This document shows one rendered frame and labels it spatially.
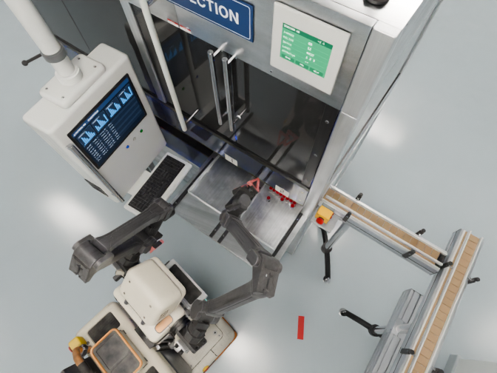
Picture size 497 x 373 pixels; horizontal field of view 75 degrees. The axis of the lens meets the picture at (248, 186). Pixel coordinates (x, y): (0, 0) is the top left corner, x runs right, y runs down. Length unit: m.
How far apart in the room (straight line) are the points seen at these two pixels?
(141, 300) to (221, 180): 0.90
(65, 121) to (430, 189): 2.82
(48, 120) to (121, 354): 1.10
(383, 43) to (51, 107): 1.27
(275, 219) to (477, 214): 2.02
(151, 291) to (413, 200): 2.43
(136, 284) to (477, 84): 3.78
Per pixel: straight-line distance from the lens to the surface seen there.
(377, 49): 0.89
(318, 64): 0.98
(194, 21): 1.23
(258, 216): 1.84
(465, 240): 2.04
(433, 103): 3.82
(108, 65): 1.65
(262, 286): 1.08
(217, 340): 2.35
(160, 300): 1.28
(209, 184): 1.94
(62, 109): 1.57
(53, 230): 3.21
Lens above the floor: 2.62
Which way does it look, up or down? 65 degrees down
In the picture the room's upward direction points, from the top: 2 degrees counter-clockwise
